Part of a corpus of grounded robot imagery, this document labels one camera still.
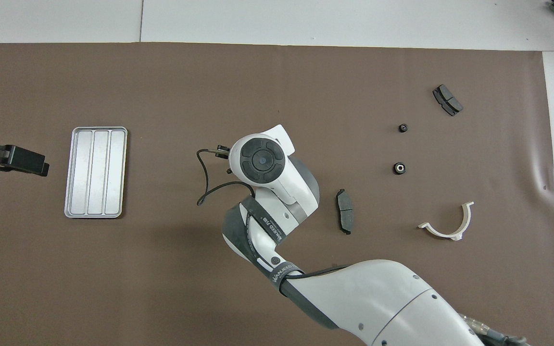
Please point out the large black bearing gear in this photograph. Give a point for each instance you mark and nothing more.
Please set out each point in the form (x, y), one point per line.
(398, 168)

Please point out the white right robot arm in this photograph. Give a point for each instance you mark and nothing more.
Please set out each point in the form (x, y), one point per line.
(383, 298)

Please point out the silver ribbed metal tray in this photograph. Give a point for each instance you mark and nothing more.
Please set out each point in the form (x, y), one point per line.
(95, 173)

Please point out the brown paper table mat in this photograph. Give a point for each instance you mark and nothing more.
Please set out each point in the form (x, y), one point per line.
(113, 288)

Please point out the long slim grey brake pad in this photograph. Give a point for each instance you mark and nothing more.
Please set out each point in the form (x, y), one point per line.
(345, 211)

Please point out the short wide grey brake pad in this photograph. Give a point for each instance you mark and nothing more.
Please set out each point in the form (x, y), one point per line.
(447, 100)

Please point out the white curved plastic bracket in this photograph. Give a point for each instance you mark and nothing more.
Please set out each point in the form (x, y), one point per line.
(456, 236)

